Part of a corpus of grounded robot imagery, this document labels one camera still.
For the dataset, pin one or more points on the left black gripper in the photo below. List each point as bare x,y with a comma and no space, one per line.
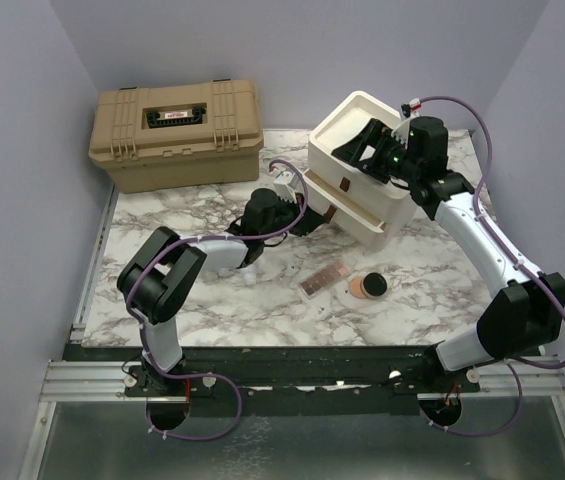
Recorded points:
311,221

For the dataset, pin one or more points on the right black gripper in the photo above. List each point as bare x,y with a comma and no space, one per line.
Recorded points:
374,131

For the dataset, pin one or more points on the cream drawer organizer cabinet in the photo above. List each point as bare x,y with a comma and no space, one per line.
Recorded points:
387,202

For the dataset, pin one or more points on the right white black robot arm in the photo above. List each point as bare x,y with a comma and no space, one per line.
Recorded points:
526,304

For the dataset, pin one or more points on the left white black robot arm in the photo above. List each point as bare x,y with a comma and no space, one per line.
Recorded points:
157,280

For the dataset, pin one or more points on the orange makeup sponge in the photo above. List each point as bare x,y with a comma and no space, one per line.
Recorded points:
356,288

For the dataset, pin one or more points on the white cosmetic bottle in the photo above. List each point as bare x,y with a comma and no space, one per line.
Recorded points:
249,275

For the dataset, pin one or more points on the brown eyeshadow palette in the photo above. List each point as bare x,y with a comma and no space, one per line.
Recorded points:
323,279

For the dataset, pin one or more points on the tan plastic toolbox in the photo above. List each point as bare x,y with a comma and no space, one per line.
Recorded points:
149,139

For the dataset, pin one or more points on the black round compact jar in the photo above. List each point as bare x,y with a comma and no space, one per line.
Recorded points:
374,285

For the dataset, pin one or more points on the black mounting rail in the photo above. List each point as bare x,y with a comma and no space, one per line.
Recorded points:
284,381

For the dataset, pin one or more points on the aluminium extrusion rail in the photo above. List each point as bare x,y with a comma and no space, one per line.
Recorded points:
85,382

